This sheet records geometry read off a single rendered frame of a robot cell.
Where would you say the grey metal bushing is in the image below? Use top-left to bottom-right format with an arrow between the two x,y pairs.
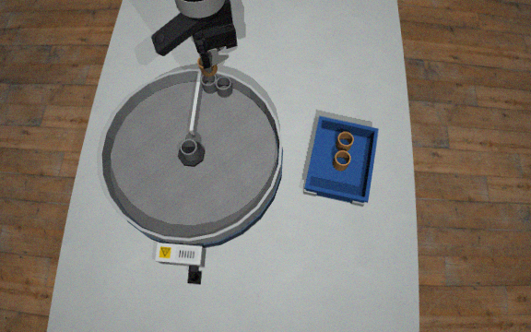
201,75 -> 217,94

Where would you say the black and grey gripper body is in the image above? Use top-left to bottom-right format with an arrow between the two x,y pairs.
190,0 -> 237,53

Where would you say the bronze bushing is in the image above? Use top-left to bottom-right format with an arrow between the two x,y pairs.
197,57 -> 218,77
336,132 -> 354,151
333,150 -> 351,171

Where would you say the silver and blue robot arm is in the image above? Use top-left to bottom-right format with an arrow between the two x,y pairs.
151,0 -> 225,56

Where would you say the grey metal sleeve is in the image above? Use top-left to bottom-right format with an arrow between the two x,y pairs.
216,77 -> 232,98
180,139 -> 200,161

